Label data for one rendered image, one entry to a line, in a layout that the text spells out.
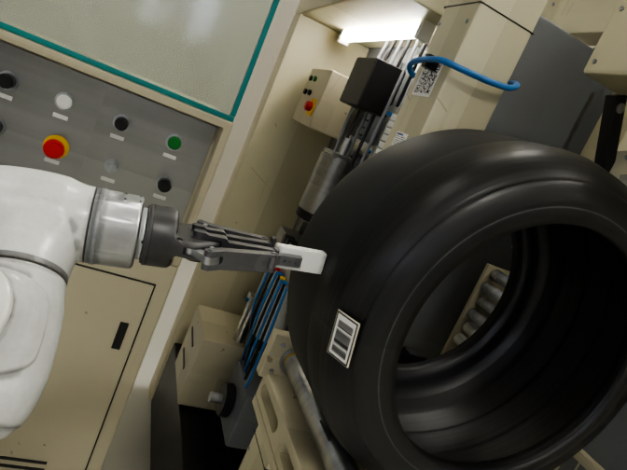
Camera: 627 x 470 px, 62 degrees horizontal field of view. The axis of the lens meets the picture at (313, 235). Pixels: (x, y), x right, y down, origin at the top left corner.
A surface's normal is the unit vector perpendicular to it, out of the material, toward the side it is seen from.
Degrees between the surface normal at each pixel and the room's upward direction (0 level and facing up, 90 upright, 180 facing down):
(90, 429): 90
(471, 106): 90
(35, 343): 61
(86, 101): 90
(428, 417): 21
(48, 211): 50
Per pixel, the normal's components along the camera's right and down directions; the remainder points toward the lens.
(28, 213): 0.41, -0.40
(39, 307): 0.97, -0.19
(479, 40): 0.28, 0.32
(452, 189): -0.14, -0.37
